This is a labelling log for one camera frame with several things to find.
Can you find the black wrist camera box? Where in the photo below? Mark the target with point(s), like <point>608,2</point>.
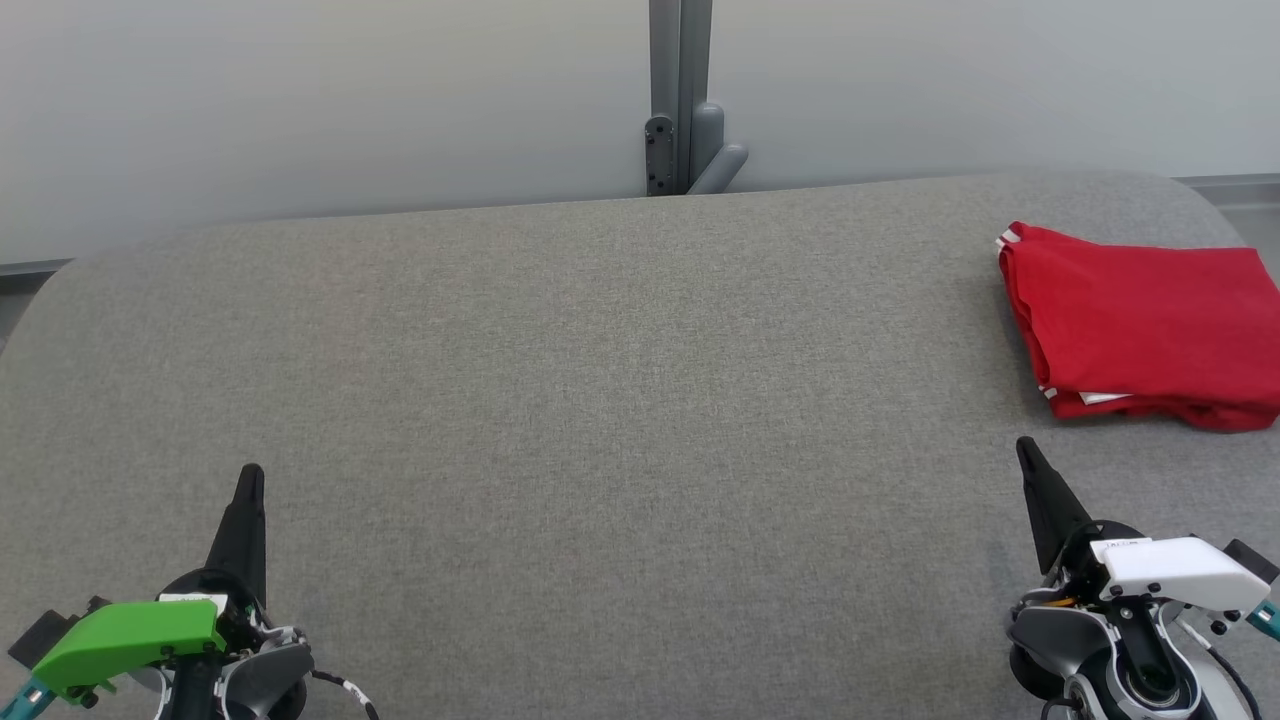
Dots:
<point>1255,560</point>
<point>40,635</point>

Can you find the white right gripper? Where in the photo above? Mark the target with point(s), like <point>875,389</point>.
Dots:
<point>1180,570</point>

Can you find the teal right camera connector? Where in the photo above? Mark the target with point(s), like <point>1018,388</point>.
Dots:
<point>1268,618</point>

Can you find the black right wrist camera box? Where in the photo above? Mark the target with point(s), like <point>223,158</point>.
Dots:
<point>1255,560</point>

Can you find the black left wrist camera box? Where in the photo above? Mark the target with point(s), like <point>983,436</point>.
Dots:
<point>40,635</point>

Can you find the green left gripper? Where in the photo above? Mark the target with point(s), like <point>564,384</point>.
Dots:
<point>130,635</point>

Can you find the red jersey with white sleeves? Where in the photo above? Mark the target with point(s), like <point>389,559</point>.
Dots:
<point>1150,310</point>

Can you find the teal camera connector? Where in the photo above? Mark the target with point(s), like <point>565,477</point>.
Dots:
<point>1268,618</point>
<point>25,695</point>

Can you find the grey metal post with bracket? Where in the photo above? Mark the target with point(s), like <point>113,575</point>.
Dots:
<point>680,90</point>

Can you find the teal left camera connector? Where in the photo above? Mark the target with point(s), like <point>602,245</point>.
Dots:
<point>25,695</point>

